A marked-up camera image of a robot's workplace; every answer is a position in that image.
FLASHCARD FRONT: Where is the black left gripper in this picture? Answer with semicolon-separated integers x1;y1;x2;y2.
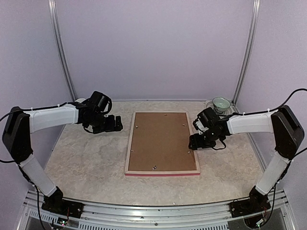
86;112;123;134

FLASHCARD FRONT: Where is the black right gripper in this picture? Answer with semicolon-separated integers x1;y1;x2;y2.
189;128;222;150

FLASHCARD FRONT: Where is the brown backing board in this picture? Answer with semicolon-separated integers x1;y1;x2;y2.
128;113;198;172

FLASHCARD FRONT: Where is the pink wooden picture frame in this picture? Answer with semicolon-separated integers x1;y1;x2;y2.
124;111;201;177

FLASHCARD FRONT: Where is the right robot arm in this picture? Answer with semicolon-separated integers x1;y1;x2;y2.
189;105;305;213

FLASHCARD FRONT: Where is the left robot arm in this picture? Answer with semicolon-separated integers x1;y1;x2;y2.
1;102;123;213

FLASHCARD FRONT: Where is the white paper cup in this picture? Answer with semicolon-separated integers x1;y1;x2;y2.
75;98;85;103

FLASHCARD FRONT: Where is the green teacup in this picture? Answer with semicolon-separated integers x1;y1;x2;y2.
212;97;231;114

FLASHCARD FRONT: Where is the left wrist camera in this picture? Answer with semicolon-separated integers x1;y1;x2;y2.
88;91;112;115

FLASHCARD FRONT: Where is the aluminium front rail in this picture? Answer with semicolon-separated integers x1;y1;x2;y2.
16;189;295;230

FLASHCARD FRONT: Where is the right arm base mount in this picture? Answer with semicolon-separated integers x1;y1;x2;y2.
229;198;271;218

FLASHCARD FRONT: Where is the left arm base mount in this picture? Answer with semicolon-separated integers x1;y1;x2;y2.
42;200;84;219

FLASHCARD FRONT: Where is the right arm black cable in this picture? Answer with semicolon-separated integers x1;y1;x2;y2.
220;88;307;156

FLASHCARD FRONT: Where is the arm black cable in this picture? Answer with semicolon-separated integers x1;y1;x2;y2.
220;88;307;156
0;102;77;163

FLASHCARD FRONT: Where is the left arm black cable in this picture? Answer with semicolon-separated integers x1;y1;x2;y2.
0;102;77;163

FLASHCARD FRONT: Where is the left aluminium post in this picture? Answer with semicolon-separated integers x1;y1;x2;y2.
48;0;77;101

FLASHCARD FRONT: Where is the aluminium post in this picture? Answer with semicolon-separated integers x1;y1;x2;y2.
48;0;77;101
232;0;261;106

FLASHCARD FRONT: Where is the right aluminium post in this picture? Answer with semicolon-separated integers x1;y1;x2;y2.
232;0;261;106

